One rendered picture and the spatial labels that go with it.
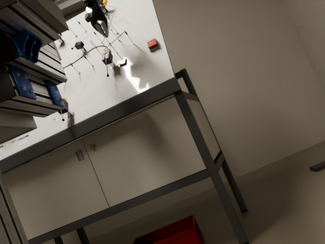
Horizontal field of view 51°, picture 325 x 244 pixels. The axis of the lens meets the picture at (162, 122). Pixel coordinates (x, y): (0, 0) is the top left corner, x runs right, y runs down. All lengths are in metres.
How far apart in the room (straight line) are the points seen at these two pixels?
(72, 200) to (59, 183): 0.12
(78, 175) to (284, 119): 2.41
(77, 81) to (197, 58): 1.87
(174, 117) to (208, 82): 1.97
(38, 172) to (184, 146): 0.82
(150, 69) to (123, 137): 0.37
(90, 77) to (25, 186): 0.71
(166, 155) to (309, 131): 2.31
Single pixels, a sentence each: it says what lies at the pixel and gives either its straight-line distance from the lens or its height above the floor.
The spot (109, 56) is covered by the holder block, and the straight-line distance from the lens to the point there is 1.87.
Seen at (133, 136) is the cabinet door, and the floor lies 0.69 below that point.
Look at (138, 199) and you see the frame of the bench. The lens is 1.77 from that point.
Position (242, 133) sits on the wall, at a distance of 3.60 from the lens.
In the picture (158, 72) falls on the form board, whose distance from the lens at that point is 1.71.
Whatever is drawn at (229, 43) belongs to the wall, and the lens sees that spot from 3.71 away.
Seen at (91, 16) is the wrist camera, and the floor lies 1.32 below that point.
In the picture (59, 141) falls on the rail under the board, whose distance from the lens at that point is 1.86.
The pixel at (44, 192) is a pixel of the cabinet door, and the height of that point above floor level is 0.61.
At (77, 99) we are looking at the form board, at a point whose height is 1.01.
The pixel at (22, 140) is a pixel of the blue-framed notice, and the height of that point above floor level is 0.92.
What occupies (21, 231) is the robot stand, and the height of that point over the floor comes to 0.52.
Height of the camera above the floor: 0.58
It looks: 4 degrees up
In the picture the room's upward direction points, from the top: 23 degrees counter-clockwise
